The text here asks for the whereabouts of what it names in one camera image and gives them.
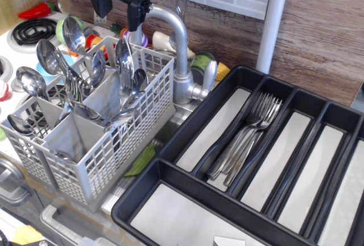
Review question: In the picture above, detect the silver spoon low left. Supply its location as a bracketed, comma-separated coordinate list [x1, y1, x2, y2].
[7, 114, 36, 137]

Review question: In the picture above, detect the silver fork in tray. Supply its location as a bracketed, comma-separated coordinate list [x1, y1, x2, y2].
[217, 93, 283, 174]
[206, 92, 275, 179]
[223, 129, 264, 187]

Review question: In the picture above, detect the green toy can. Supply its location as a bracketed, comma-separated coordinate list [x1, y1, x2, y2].
[191, 51, 215, 72]

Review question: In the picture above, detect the grey plastic cutlery basket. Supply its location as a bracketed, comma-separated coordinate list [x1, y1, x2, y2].
[1, 45, 175, 212]

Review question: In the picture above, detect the red toy chili pepper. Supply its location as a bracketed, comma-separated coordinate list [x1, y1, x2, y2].
[18, 2, 56, 19]

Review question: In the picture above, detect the silver spoon front basket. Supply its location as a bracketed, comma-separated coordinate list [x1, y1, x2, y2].
[104, 108, 138, 132]

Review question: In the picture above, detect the hanging metal spatula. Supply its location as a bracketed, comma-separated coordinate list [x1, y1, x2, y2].
[93, 12, 107, 26]

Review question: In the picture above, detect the silver metal fork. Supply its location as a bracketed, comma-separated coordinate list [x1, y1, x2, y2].
[65, 67, 91, 103]

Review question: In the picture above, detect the purple striped toy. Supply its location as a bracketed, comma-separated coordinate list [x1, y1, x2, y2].
[122, 29, 148, 47]

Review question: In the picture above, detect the silver kitchen faucet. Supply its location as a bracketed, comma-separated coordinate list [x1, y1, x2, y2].
[131, 5, 217, 104]

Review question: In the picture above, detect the white toy bottle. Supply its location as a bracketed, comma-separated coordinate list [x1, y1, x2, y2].
[151, 31, 196, 60]

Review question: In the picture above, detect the yellow toy corn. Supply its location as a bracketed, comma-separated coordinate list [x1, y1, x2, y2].
[215, 62, 231, 81]

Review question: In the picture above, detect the blue plastic bowl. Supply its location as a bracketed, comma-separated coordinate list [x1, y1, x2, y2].
[36, 54, 75, 84]

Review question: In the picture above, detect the black cutlery tray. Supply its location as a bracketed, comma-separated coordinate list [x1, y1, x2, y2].
[111, 66, 363, 245]

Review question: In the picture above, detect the white metal shelf post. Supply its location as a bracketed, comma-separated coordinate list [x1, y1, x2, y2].
[255, 0, 286, 74]

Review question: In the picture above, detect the black stove burner coil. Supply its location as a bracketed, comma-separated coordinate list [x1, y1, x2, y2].
[11, 18, 57, 46]

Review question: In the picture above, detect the silver spoon right basket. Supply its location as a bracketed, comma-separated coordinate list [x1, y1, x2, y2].
[115, 38, 133, 107]

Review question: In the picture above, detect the silver spoon centre basket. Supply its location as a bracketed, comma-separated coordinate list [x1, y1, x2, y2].
[88, 50, 106, 92]

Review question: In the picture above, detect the small silver spoon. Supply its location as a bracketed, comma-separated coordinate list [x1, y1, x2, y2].
[132, 68, 148, 94]

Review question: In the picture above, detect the hanging metal strainer spoon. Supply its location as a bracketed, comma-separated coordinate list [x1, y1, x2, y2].
[57, 0, 72, 15]

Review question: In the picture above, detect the silver spoon far left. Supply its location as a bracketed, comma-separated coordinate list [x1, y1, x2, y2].
[16, 66, 49, 101]

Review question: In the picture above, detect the green toy leaf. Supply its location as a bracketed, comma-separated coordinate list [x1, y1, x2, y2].
[124, 143, 155, 177]

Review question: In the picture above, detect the silver spoon basket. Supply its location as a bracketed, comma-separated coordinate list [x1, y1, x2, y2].
[115, 38, 133, 107]
[88, 50, 106, 92]
[104, 108, 138, 132]

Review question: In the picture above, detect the silver spoon back left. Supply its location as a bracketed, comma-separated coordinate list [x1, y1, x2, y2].
[36, 39, 68, 76]

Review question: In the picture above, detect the green plastic cup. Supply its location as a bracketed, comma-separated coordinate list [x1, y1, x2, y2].
[56, 16, 85, 45]

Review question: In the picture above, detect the large silver spoon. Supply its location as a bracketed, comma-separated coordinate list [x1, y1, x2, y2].
[63, 17, 92, 58]

